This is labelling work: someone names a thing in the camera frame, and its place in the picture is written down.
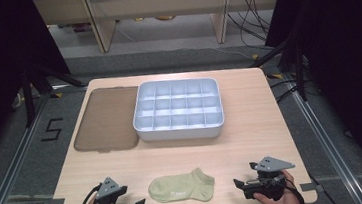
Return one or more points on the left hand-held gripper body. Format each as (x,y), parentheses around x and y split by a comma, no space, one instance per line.
(105,189)

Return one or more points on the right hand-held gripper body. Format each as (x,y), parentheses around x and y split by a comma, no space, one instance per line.
(269,165)

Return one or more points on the light green ankle sock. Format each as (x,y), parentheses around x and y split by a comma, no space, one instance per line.
(182,188)

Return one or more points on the white divided storage box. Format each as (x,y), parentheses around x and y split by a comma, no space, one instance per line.
(178,109)

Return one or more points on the grey tape strip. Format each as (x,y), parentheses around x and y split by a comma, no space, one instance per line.
(54,203)
(307,187)

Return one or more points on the translucent brown box lid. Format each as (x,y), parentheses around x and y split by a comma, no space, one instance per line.
(107,120)

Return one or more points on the yellow black floor tape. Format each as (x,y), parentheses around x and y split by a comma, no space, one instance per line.
(56,95)
(275,76)

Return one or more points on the black metal stand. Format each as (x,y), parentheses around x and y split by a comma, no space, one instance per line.
(33,89)
(294,64)

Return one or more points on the light wooden desk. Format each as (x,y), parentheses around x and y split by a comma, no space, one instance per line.
(159,3)

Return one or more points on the aluminium floor rail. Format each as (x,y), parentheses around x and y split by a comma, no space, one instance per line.
(11,168)
(326,141)

